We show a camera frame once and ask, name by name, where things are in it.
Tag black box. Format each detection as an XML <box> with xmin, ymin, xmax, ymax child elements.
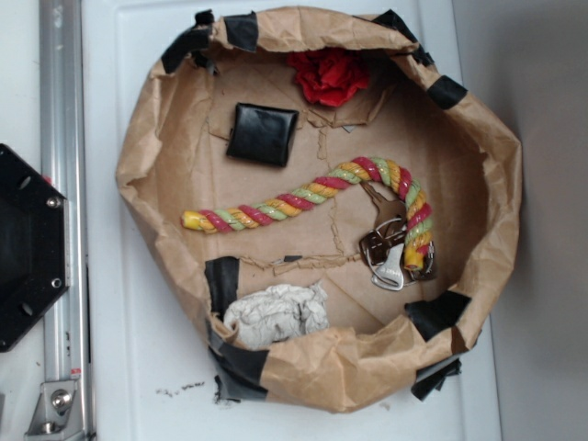
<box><xmin>226</xmin><ymin>103</ymin><xmax>299</xmax><ymax>167</ymax></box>

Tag brown paper bag bin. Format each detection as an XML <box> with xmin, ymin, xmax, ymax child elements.
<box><xmin>116</xmin><ymin>6</ymin><xmax>522</xmax><ymax>412</ymax></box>

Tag white crumpled paper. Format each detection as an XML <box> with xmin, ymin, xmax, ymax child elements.
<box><xmin>223</xmin><ymin>282</ymin><xmax>330</xmax><ymax>349</ymax></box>

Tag red crumpled tissue paper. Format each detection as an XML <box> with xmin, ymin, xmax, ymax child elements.
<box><xmin>287</xmin><ymin>48</ymin><xmax>369</xmax><ymax>107</ymax></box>

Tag white tray board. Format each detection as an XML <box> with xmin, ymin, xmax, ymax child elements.
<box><xmin>82</xmin><ymin>1</ymin><xmax>502</xmax><ymax>440</ymax></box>

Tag multicoloured twisted rope toy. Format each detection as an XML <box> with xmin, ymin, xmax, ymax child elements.
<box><xmin>180</xmin><ymin>156</ymin><xmax>433</xmax><ymax>271</ymax></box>

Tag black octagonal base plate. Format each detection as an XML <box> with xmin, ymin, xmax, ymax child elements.
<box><xmin>0</xmin><ymin>144</ymin><xmax>68</xmax><ymax>353</ymax></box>

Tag aluminium rail profile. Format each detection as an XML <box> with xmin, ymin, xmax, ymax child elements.
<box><xmin>39</xmin><ymin>1</ymin><xmax>96</xmax><ymax>440</ymax></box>

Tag metal corner bracket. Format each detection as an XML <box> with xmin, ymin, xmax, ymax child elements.
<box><xmin>24</xmin><ymin>379</ymin><xmax>85</xmax><ymax>440</ymax></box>

